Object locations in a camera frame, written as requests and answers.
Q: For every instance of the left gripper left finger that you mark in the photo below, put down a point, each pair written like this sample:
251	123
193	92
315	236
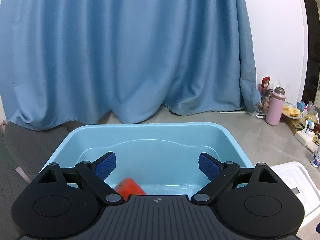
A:
94	175

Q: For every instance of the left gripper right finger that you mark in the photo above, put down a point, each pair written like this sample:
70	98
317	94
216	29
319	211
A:
221	176

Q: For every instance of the orange vitamin bottle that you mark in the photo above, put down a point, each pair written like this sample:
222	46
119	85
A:
128	187

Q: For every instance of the light blue plastic bin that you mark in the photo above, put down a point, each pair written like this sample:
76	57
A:
161	158

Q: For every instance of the white plastic bin lid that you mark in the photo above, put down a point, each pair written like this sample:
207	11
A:
297	178

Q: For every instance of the pink thermos bottle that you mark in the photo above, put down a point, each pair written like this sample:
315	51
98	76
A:
275	107

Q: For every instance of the white carton box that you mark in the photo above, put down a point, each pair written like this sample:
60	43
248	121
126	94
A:
305	137

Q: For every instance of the plate of yellow snacks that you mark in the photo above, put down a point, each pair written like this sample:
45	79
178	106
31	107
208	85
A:
291	111

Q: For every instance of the white medicine bottle left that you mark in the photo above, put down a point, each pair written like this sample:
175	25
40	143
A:
315	161

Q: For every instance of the red box behind thermos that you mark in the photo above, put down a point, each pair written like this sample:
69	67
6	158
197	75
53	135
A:
264	84

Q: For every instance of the blue curtain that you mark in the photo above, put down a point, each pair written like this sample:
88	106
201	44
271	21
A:
76	60

